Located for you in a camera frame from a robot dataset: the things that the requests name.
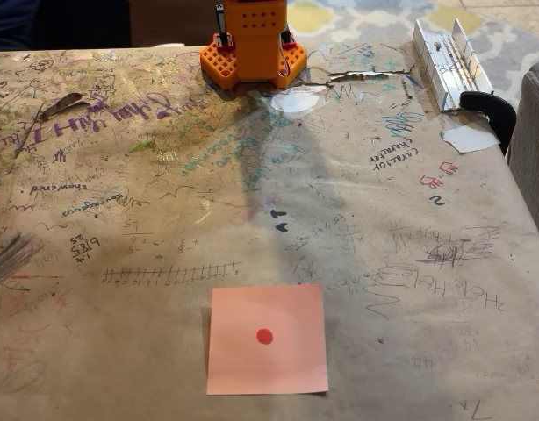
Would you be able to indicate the white tape piece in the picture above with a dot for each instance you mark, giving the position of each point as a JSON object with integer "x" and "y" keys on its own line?
{"x": 469, "y": 139}

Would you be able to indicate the black red bar clamp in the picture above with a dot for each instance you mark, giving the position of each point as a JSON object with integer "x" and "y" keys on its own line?
{"x": 222, "y": 26}
{"x": 288, "y": 39}

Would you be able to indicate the orange robot arm with base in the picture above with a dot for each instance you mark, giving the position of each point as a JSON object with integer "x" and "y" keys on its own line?
{"x": 256, "y": 44}

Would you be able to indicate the pink square sticky note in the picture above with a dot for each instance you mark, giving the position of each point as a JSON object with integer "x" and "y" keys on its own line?
{"x": 243, "y": 364}

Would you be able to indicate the person in dark navy clothes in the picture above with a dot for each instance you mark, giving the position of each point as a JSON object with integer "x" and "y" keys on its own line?
{"x": 32, "y": 24}

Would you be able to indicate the grey yellow patterned rug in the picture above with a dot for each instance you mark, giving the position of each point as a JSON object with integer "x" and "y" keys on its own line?
{"x": 375, "y": 22}

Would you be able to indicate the small red round object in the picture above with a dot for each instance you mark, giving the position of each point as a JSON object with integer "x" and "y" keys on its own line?
{"x": 264, "y": 336}

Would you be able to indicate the scribbled brown paper table cover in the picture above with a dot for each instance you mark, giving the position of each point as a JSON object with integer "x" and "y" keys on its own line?
{"x": 383, "y": 245}

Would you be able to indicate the grey sofa armrest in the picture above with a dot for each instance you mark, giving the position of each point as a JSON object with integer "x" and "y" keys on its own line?
{"x": 533, "y": 153}

